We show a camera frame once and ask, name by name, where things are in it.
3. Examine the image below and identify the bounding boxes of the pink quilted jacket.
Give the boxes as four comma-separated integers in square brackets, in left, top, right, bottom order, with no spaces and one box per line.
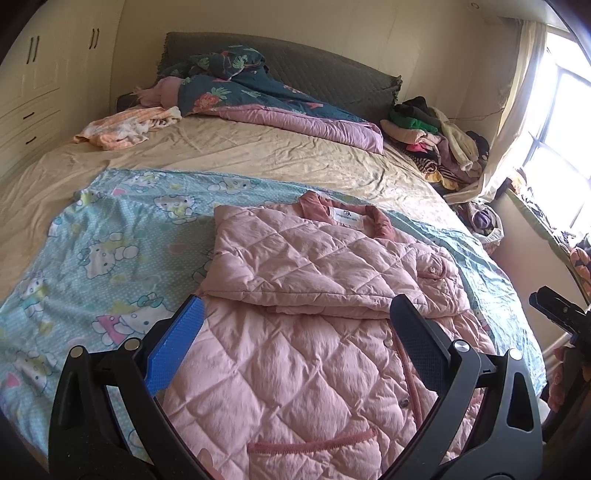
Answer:
[159,191,497,480]

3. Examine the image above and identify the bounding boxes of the bed with beige sheet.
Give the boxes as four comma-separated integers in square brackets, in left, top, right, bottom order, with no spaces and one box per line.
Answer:
[0,108,548,462]

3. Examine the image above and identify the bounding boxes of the pink cloth bundle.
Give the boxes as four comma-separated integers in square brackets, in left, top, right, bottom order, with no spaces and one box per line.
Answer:
[134,76,185,108]

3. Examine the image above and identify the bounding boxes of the cluttered window sill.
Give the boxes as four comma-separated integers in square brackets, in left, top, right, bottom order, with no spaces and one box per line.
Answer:
[505,168,591,296]

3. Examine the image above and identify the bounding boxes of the dark floral quilt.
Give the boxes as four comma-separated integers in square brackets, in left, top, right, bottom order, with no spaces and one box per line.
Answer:
[161,45,385,154]

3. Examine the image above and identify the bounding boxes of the orange and white towel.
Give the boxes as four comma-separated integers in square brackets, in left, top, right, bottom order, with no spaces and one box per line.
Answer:
[74,106,183,151]

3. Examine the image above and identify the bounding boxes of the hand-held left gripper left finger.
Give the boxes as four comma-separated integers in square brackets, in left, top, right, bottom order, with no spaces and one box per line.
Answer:
[48,294,206,480]

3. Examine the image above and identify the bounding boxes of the bag with purple clothes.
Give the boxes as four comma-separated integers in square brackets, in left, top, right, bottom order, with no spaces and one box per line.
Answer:
[455,200,505,252]

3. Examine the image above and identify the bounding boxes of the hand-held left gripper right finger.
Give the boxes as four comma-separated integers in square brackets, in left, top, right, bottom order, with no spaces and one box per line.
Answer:
[389,293,544,480]

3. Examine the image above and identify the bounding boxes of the dark bedside table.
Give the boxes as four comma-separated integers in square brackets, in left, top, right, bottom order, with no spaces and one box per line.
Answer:
[115,92,145,113]

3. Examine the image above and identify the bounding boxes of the cream wardrobe with drawers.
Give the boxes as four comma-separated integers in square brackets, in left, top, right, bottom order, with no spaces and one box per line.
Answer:
[0,0,123,185]

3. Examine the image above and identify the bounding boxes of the blue cartoon printed sheet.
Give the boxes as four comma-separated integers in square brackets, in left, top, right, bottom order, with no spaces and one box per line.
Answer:
[0,167,546,457]

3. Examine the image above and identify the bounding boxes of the pile of mixed clothes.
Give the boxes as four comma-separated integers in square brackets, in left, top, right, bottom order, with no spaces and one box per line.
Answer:
[379,96,491,192]

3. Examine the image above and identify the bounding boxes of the cream curtain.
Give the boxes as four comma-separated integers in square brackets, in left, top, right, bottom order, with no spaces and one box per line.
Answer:
[445,21,548,204]

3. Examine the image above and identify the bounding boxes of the bright window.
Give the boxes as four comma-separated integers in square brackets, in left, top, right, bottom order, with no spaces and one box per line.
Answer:
[522,28,591,232]

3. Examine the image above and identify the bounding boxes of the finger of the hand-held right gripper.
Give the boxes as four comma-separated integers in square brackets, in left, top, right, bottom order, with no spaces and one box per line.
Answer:
[529,286,591,330]

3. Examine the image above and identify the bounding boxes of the grey padded headboard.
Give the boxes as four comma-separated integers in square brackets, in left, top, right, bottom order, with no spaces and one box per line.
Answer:
[157,31,402,123]

